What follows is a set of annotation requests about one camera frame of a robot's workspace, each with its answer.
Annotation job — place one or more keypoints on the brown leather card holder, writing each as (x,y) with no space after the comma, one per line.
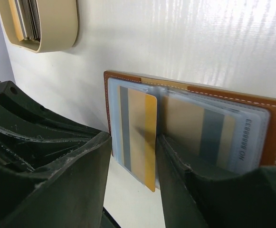
(222,101)

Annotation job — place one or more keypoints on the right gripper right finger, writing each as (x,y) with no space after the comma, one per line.
(196,194)

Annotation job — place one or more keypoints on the beige oval tray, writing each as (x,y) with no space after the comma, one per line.
(58,25)

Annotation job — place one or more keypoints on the gold credit card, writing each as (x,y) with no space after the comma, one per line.
(138,116)
(204,132)

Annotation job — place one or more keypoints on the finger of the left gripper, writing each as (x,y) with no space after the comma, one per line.
(26,146)
(19,103)

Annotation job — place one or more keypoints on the silver credit card stack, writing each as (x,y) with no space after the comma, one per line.
(26,20)

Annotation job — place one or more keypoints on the single silver credit card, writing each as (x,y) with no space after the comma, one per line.
(249,141)

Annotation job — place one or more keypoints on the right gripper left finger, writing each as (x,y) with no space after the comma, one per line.
(66,193)

